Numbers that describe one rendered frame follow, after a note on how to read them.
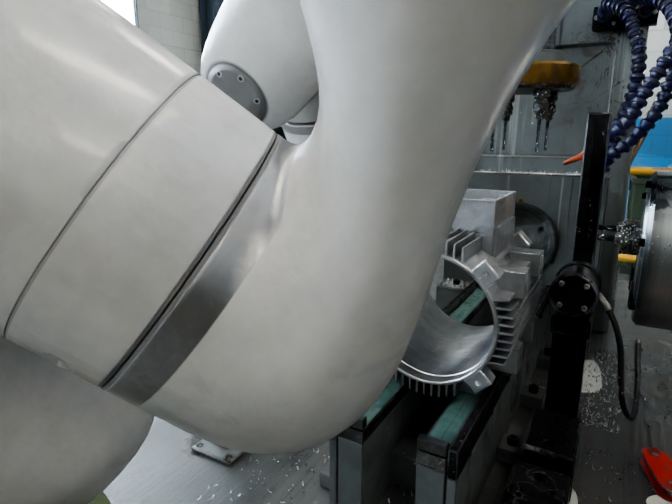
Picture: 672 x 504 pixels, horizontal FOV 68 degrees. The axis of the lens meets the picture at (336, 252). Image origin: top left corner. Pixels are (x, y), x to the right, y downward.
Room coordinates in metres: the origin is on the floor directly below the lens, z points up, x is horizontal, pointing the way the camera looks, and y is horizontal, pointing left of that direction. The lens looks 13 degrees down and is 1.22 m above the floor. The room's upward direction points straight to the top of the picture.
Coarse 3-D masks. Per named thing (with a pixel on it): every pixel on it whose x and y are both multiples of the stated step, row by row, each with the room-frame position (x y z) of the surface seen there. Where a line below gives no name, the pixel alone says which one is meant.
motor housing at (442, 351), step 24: (456, 240) 0.56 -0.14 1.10; (480, 240) 0.58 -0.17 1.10; (456, 264) 0.52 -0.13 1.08; (528, 264) 0.60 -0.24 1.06; (432, 312) 0.71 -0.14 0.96; (504, 312) 0.51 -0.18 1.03; (528, 312) 0.58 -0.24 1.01; (432, 336) 0.65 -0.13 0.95; (456, 336) 0.66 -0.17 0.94; (480, 336) 0.65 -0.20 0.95; (504, 336) 0.51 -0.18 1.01; (408, 360) 0.57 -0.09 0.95; (432, 360) 0.58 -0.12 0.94; (456, 360) 0.58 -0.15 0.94; (480, 360) 0.52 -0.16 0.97; (504, 360) 0.50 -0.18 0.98; (432, 384) 0.53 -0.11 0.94; (456, 384) 0.52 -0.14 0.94
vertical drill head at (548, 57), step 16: (544, 48) 0.89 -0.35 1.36; (544, 64) 0.85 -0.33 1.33; (560, 64) 0.85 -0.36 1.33; (576, 64) 0.87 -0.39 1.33; (528, 80) 0.85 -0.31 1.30; (544, 80) 0.85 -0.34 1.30; (560, 80) 0.85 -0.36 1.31; (576, 80) 0.87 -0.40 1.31; (512, 96) 0.99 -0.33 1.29; (544, 96) 0.86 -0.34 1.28; (512, 112) 0.99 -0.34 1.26; (544, 112) 0.87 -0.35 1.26; (544, 144) 0.96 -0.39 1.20
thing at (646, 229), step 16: (656, 176) 0.76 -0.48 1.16; (656, 192) 0.73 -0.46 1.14; (656, 208) 0.71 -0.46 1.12; (624, 224) 0.84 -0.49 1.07; (640, 224) 0.83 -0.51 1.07; (656, 224) 0.69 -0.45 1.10; (608, 240) 0.77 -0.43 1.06; (624, 240) 0.75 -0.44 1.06; (640, 240) 0.70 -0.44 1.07; (656, 240) 0.69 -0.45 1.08; (640, 256) 0.71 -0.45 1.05; (656, 256) 0.68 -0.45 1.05; (640, 272) 0.71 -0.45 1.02; (656, 272) 0.68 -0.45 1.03; (640, 288) 0.69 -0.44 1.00; (656, 288) 0.68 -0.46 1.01; (640, 304) 0.70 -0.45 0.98; (656, 304) 0.69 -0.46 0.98; (640, 320) 0.72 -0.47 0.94; (656, 320) 0.71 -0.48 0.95
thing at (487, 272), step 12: (516, 240) 0.66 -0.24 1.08; (528, 240) 0.66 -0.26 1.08; (480, 264) 0.51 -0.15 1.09; (492, 264) 0.51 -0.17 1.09; (480, 276) 0.51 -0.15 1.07; (492, 276) 0.50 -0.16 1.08; (480, 372) 0.50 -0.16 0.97; (492, 372) 0.52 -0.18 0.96; (468, 384) 0.51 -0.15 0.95; (480, 384) 0.51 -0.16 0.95
